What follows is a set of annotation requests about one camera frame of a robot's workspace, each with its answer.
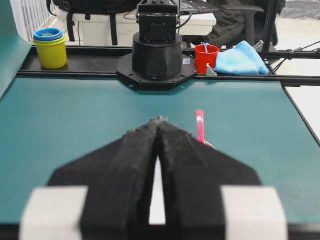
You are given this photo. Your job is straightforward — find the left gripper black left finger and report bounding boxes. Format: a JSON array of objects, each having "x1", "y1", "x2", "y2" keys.
[{"x1": 19, "y1": 121, "x2": 161, "y2": 240}]

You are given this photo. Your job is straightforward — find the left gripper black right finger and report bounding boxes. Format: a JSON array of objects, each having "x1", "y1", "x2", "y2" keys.
[{"x1": 156, "y1": 116, "x2": 288, "y2": 240}]

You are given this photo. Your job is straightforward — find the red plastic spoon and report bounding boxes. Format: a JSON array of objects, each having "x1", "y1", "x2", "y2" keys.
[{"x1": 195, "y1": 109, "x2": 216, "y2": 150}]

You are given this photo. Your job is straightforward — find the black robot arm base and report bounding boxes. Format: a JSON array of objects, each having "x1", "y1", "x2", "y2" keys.
[{"x1": 117, "y1": 0, "x2": 197, "y2": 88}]

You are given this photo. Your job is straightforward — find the red plastic cup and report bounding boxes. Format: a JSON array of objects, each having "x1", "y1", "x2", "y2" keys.
[{"x1": 194, "y1": 43, "x2": 220, "y2": 75}]

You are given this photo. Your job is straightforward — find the light blue cloth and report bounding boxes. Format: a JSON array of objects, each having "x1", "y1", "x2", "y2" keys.
[{"x1": 214, "y1": 41, "x2": 269, "y2": 75}]

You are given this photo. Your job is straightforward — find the stacked yellow and blue cups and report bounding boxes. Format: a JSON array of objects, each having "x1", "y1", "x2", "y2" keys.
[{"x1": 33, "y1": 27, "x2": 67, "y2": 70}]

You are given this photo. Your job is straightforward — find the black laptop keyboard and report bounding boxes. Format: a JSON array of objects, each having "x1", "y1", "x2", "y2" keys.
[{"x1": 171, "y1": 0, "x2": 220, "y2": 15}]

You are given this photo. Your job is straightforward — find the black backpack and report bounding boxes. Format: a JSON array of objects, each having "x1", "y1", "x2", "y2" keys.
[{"x1": 46, "y1": 0, "x2": 139, "y2": 46}]

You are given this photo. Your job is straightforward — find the black office chair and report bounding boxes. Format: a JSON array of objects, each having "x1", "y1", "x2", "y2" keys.
[{"x1": 204, "y1": 0, "x2": 280, "y2": 50}]

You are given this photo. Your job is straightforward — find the black aluminium frame rail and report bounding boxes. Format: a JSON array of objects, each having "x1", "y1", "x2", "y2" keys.
[{"x1": 17, "y1": 46, "x2": 320, "y2": 89}]

